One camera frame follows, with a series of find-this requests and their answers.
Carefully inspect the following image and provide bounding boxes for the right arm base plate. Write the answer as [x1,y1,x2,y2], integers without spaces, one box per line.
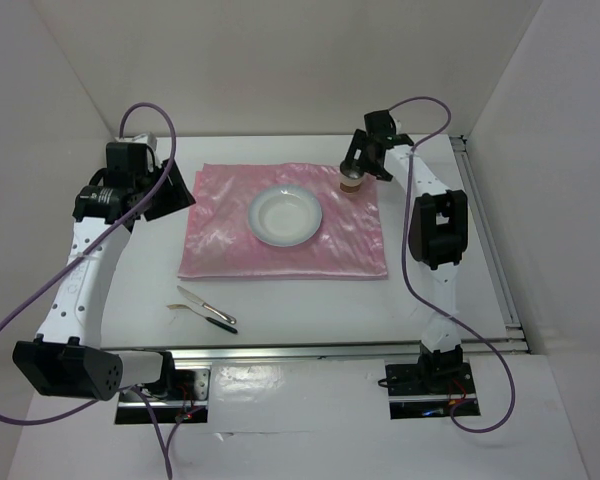
[377,363,481,420]

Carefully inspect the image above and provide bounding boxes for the silver table knife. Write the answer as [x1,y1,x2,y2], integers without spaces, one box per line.
[177,285,237,325]

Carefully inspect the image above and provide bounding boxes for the aluminium rail frame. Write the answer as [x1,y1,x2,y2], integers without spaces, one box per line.
[99,134,531,364]

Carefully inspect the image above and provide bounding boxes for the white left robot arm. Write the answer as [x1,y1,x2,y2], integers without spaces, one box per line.
[12,133,195,401]

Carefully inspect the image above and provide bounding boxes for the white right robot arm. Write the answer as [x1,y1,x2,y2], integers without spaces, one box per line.
[340,110,469,396]

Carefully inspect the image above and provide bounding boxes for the gold fork with dark handle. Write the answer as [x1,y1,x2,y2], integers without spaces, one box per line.
[167,304,238,335]

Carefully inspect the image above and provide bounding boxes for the white plate with blue rim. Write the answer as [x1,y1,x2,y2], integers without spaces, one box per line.
[247,184,323,248]

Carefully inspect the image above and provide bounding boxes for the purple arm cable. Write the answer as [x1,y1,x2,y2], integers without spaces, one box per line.
[0,102,209,479]
[387,97,517,439]

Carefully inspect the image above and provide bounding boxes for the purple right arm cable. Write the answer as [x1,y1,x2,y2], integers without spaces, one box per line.
[387,97,517,439]

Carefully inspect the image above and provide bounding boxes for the pink satin rose placemat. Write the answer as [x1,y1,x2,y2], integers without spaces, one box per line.
[178,163,388,280]

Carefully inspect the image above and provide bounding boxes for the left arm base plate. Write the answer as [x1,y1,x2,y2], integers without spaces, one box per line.
[114,366,211,425]

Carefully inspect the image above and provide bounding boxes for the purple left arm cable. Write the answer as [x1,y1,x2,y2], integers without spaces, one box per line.
[0,102,209,479]

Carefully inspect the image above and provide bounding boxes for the steel cup with cream sleeve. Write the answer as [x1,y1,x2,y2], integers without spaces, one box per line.
[339,166,365,194]

